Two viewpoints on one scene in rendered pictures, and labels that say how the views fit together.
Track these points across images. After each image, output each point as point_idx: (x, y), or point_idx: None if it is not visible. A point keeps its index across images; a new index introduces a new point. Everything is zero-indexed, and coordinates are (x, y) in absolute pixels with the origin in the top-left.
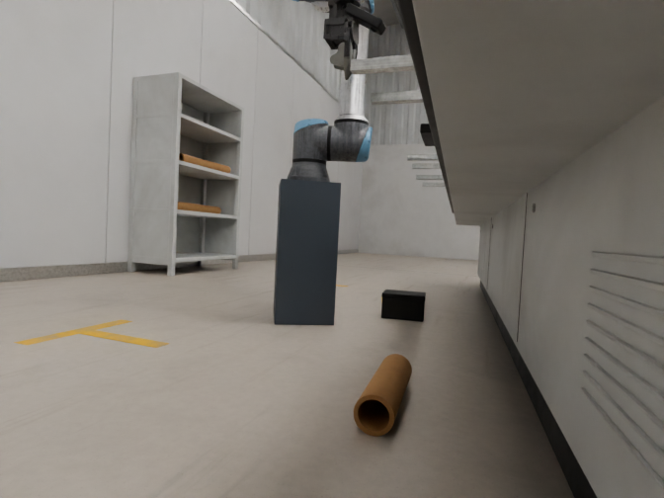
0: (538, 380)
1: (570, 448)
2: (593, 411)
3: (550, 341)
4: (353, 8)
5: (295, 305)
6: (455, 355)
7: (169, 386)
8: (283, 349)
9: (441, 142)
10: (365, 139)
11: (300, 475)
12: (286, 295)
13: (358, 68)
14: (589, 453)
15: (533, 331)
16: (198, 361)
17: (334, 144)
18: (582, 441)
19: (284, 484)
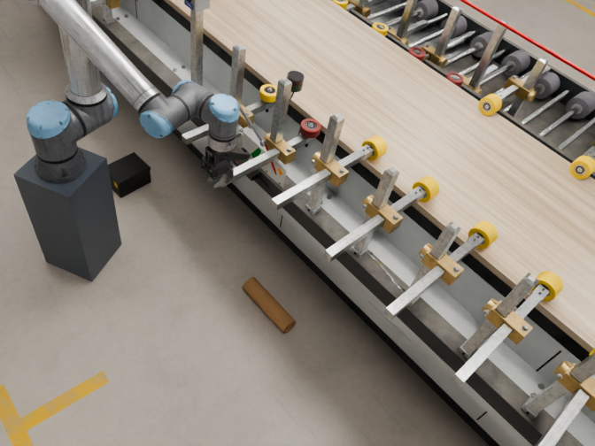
0: (320, 268)
1: (356, 304)
2: (374, 308)
3: (336, 268)
4: (232, 155)
5: (100, 258)
6: (227, 227)
7: (193, 389)
8: (160, 307)
9: (355, 285)
10: (114, 110)
11: (300, 368)
12: (93, 260)
13: (231, 181)
14: (370, 313)
15: (311, 246)
16: (156, 364)
17: (89, 130)
18: (366, 309)
19: (302, 375)
